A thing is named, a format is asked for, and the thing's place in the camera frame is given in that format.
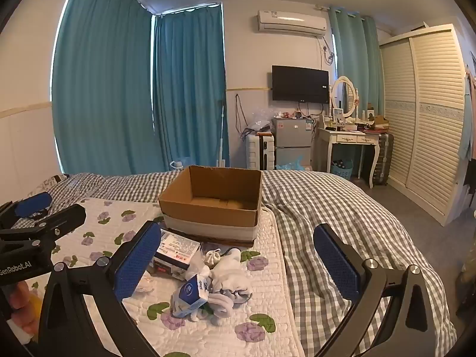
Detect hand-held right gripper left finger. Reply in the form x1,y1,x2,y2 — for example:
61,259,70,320
37,220,164,357

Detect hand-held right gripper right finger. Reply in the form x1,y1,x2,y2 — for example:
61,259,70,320
312,223,436,357

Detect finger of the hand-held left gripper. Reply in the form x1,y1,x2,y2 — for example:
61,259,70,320
35,204,87,238
0,191,53,227

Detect printed white tissue pack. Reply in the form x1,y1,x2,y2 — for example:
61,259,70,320
149,230,203,279

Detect small blue tissue packet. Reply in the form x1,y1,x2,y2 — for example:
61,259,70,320
172,273,211,318

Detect brown cardboard box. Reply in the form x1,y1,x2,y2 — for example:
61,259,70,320
158,165,264,247

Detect white socks bundle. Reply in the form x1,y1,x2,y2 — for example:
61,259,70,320
188,248,254,322

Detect person's left hand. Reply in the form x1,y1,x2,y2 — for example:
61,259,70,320
7,281,41,339

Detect patterned pillow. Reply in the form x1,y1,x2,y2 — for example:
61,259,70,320
35,174,71,191

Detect floral quilted mat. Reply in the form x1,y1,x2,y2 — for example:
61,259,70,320
7,197,309,357

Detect turquoise plastic basket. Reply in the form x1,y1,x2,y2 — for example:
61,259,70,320
330,159,354,178

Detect blue plastic bag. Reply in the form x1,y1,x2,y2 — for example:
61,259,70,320
277,157,311,172

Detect dark suitcase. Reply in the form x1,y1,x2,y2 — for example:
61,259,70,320
372,133,395,187

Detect white dressing table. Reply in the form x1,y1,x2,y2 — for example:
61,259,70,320
316,124,383,188

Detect grey small fridge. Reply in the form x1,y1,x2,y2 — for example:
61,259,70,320
272,117,314,170

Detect white suitcase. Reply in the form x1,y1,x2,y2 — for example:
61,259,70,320
245,134,276,172

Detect wide teal curtain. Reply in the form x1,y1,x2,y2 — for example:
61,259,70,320
52,0,166,175

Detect white mop pole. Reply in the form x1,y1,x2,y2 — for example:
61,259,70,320
216,95,227,169

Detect clear plastic bag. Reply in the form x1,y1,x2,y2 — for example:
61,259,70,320
243,109,274,136

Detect white oval mirror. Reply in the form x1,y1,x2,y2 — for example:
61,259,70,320
330,76,359,120

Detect cream slatted wardrobe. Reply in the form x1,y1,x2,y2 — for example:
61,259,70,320
378,24,469,227

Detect hanging clothes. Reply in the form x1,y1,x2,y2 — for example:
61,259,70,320
457,54,476,209

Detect narrow teal curtain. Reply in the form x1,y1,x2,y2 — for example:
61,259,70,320
151,5,231,173

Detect light turquoise curtain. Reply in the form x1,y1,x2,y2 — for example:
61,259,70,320
327,7,385,120

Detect white air conditioner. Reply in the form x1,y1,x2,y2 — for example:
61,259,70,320
256,10,328,38

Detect black wall cable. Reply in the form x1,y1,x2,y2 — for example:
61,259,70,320
234,94,248,134

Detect black wall television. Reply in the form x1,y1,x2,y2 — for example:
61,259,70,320
271,65,330,105

